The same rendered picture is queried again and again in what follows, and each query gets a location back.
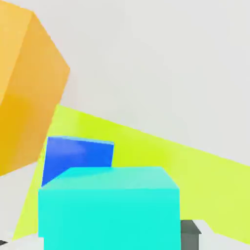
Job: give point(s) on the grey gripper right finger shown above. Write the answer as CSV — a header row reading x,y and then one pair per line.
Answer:
x,y
193,234

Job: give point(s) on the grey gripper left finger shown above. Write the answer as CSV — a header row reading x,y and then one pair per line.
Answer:
x,y
23,243

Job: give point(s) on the small cyan cube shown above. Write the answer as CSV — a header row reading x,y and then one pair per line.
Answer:
x,y
109,211

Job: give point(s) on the small blue cube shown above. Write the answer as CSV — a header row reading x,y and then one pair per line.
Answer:
x,y
78,154

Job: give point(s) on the large yellow-green box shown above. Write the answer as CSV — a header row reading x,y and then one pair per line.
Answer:
x,y
195,175

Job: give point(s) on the large orange box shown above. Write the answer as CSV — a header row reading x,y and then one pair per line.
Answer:
x,y
29,93

